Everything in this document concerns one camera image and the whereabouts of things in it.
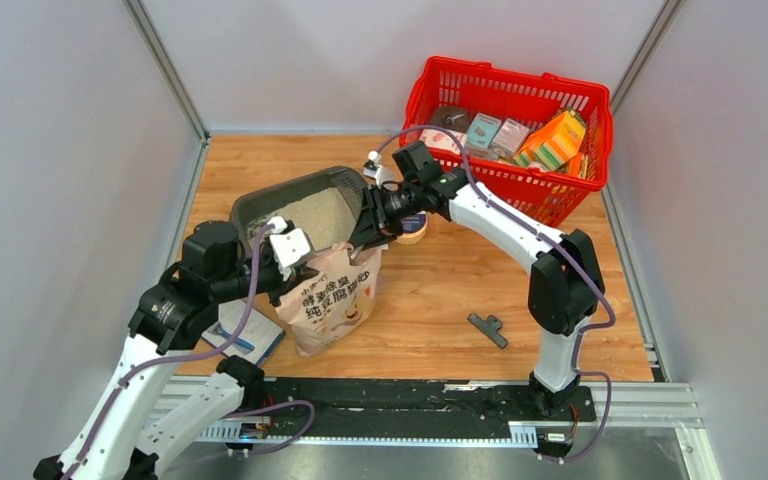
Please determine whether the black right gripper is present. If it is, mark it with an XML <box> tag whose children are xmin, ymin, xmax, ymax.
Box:
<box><xmin>349</xmin><ymin>180</ymin><xmax>424</xmax><ymax>251</ymax></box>

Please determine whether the pink cat litter bag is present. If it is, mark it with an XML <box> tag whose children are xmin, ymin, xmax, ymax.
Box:
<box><xmin>276</xmin><ymin>243</ymin><xmax>385</xmax><ymax>358</ymax></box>

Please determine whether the black bag clip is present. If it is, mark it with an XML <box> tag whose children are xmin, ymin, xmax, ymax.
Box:
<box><xmin>467</xmin><ymin>313</ymin><xmax>508</xmax><ymax>349</ymax></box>

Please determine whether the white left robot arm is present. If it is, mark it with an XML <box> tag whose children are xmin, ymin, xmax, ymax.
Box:
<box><xmin>32</xmin><ymin>217</ymin><xmax>313</xmax><ymax>479</ymax></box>

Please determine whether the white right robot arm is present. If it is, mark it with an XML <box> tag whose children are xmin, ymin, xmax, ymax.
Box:
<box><xmin>350</xmin><ymin>142</ymin><xmax>605</xmax><ymax>419</ymax></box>

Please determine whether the blue razor box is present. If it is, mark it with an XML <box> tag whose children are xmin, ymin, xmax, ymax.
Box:
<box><xmin>202</xmin><ymin>300</ymin><xmax>285</xmax><ymax>366</ymax></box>

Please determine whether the grey litter box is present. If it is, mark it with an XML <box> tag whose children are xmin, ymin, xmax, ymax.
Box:
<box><xmin>229</xmin><ymin>166</ymin><xmax>367</xmax><ymax>251</ymax></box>

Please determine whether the yellow tape roll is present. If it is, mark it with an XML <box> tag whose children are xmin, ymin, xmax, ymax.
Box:
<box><xmin>396</xmin><ymin>212</ymin><xmax>428</xmax><ymax>245</ymax></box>

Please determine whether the white Kamenoko sponge pack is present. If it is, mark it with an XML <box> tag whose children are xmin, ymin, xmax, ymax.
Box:
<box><xmin>419</xmin><ymin>128</ymin><xmax>467</xmax><ymax>155</ymax></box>

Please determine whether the teal sponge pack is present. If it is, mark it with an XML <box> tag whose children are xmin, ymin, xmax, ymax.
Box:
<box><xmin>466</xmin><ymin>113</ymin><xmax>502</xmax><ymax>148</ymax></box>

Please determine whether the red shopping basket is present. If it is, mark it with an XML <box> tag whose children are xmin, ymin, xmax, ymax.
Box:
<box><xmin>399</xmin><ymin>56</ymin><xmax>614</xmax><ymax>227</ymax></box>

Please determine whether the orange sponge pack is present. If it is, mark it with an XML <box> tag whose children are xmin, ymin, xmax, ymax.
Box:
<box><xmin>512</xmin><ymin>108</ymin><xmax>587</xmax><ymax>176</ymax></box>

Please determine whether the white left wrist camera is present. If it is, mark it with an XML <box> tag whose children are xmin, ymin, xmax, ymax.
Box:
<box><xmin>267</xmin><ymin>216</ymin><xmax>314</xmax><ymax>280</ymax></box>

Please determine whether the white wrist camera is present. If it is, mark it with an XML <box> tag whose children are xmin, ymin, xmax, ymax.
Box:
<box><xmin>267</xmin><ymin>216</ymin><xmax>314</xmax><ymax>280</ymax></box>
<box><xmin>362</xmin><ymin>150</ymin><xmax>398</xmax><ymax>187</ymax></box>

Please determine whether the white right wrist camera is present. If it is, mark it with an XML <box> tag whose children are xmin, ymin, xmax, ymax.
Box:
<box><xmin>362</xmin><ymin>150</ymin><xmax>398</xmax><ymax>187</ymax></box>

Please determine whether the black mounting rail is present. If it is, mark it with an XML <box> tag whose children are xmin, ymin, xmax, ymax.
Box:
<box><xmin>244</xmin><ymin>377</ymin><xmax>597</xmax><ymax>440</ymax></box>

